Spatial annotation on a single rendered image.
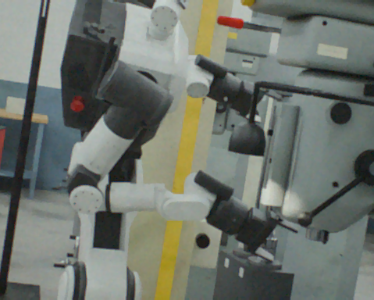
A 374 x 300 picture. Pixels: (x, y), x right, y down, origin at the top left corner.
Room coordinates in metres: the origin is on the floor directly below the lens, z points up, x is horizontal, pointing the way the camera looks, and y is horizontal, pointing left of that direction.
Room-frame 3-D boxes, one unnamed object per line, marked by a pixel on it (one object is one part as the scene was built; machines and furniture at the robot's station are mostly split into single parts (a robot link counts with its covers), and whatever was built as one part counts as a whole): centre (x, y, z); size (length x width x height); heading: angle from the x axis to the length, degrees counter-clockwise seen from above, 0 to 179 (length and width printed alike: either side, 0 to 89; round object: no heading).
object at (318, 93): (1.69, -0.19, 1.58); 0.17 x 0.01 x 0.01; 125
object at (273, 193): (1.87, -0.09, 1.45); 0.04 x 0.04 x 0.21; 13
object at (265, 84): (1.70, -0.08, 1.58); 0.17 x 0.01 x 0.01; 38
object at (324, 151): (1.89, -0.20, 1.47); 0.21 x 0.19 x 0.32; 13
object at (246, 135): (1.78, -0.02, 1.47); 0.07 x 0.07 x 0.06
